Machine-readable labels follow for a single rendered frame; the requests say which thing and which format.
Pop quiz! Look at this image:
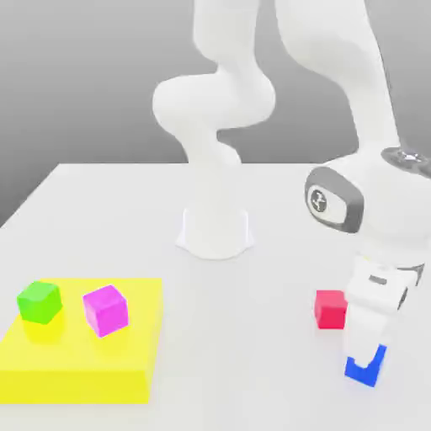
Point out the small red cube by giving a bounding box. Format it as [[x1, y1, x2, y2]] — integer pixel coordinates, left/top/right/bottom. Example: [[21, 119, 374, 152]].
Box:
[[314, 290, 349, 330]]

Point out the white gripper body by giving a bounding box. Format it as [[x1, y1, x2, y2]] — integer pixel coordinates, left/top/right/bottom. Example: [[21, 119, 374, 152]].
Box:
[[345, 257, 411, 314]]

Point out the large yellow box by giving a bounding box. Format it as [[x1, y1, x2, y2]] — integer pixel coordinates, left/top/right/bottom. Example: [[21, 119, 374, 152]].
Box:
[[0, 277, 164, 405]]

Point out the small blue cube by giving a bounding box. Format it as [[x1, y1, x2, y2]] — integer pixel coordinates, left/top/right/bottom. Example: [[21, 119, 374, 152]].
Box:
[[343, 343, 388, 389]]

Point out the small magenta cube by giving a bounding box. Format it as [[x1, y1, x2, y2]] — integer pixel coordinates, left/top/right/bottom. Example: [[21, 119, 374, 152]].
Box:
[[82, 284, 130, 338]]

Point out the small green cube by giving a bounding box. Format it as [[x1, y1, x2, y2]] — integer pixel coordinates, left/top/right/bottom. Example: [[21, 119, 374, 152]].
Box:
[[16, 280, 64, 326]]

